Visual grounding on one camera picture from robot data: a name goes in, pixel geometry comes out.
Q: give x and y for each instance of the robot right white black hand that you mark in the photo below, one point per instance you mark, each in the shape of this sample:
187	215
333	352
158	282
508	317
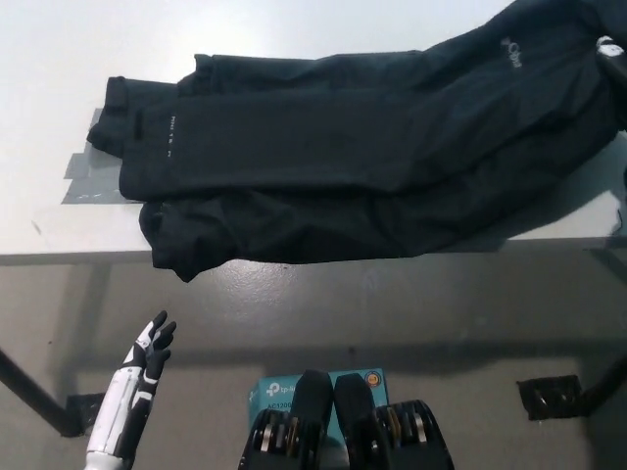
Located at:
607	48

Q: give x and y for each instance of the robot left white black hand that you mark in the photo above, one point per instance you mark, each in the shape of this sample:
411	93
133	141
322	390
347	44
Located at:
122	411

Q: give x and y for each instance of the black Columbia fleece jacket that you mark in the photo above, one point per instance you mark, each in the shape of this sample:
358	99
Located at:
343	147

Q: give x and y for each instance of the robot left black body block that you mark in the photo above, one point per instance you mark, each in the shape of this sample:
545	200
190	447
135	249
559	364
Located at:
289	440

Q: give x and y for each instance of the teal tp-link router box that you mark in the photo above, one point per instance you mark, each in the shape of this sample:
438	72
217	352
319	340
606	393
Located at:
274	391

